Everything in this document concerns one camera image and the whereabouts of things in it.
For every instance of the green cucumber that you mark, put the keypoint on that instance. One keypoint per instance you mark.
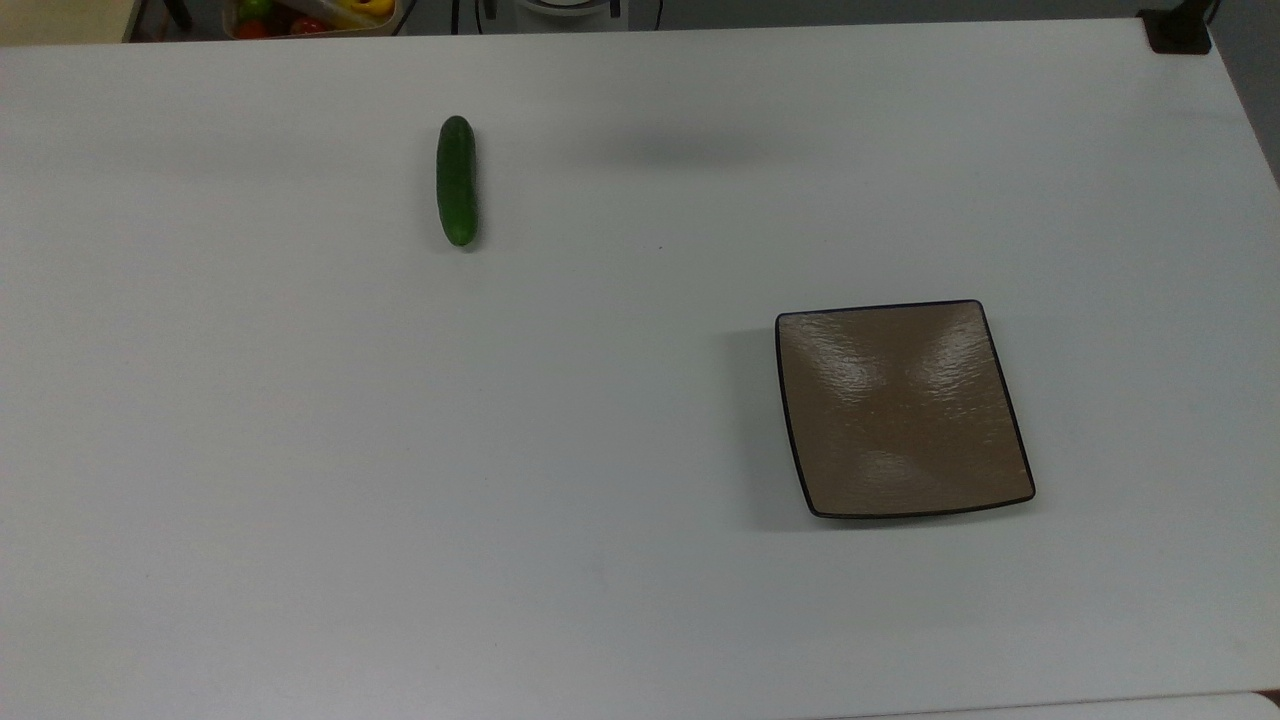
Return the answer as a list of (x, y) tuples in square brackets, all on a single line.
[(457, 180)]

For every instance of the square brown ceramic plate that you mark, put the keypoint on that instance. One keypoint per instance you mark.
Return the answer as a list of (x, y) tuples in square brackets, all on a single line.
[(900, 410)]

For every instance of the yellow bell pepper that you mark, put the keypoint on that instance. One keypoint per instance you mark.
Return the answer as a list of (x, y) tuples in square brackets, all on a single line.
[(365, 8)]

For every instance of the clear box of vegetables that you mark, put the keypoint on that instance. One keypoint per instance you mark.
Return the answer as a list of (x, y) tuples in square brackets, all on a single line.
[(300, 20)]

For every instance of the red tomato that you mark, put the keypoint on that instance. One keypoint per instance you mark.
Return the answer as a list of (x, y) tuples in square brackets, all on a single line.
[(250, 29)]

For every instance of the beige side cabinet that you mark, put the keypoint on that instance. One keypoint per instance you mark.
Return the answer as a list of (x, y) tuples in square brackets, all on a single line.
[(60, 20)]

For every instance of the black table clamp mount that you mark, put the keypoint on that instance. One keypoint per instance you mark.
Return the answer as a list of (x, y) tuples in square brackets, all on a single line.
[(1178, 30)]

